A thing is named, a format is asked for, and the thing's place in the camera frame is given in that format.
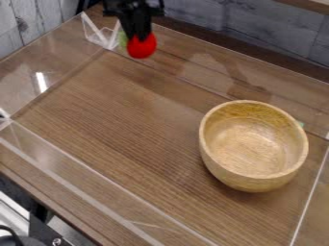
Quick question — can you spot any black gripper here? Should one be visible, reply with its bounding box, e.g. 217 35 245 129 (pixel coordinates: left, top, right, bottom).
102 0 165 41

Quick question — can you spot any red felt fruit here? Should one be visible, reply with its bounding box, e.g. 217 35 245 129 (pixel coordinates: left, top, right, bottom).
118 31 157 59

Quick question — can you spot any clear acrylic tray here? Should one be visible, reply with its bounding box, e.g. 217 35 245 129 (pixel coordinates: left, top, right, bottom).
0 18 329 246

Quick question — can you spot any light wooden bowl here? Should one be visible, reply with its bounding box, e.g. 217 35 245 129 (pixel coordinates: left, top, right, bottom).
198 100 309 193

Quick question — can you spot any black metal clamp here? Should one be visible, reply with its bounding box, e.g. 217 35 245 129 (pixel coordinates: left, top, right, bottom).
0 205 76 246

